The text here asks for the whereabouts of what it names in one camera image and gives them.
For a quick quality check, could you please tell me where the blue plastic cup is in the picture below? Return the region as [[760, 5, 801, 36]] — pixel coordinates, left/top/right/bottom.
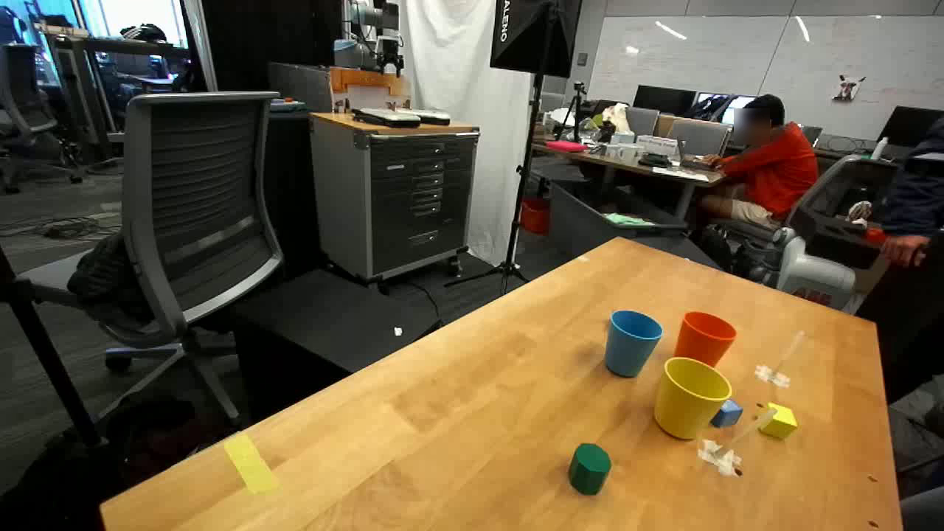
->
[[605, 311, 659, 377]]

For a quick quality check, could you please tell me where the yellow plastic cup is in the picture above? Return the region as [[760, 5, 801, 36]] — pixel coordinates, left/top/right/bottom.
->
[[651, 356, 730, 439]]

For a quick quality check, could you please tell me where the orange plastic cup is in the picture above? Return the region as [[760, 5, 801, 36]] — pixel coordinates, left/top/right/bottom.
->
[[676, 312, 738, 365]]

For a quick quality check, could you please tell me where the grey rolling drawer cabinet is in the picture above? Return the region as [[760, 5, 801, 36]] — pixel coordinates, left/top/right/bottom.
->
[[308, 111, 478, 280]]

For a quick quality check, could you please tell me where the cluttered background desk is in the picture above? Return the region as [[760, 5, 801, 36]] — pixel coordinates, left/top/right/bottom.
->
[[533, 106, 730, 218]]

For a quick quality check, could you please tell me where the green wooden cylinder block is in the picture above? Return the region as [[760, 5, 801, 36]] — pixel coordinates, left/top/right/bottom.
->
[[565, 442, 609, 495]]

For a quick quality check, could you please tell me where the black softbox light stand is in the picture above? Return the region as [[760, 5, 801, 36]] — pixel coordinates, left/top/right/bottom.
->
[[465, 0, 581, 283]]

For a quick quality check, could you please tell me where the grey mesh office chair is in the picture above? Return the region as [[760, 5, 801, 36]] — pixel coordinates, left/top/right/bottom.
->
[[16, 88, 288, 424]]

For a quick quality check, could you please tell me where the blue wooden block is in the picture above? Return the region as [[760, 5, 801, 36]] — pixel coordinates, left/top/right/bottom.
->
[[710, 399, 742, 429]]

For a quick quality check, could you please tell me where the yellow tape strip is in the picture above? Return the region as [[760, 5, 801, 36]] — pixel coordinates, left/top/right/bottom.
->
[[223, 433, 276, 495]]

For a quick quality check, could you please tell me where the person in red shirt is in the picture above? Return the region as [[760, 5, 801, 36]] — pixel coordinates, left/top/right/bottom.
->
[[702, 95, 820, 228]]

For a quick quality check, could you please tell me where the white tape patch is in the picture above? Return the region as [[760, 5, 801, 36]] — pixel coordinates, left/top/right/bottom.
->
[[699, 439, 742, 479]]

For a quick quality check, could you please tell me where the yellow wooden cube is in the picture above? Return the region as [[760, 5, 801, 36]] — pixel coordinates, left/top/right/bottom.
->
[[757, 401, 800, 439]]

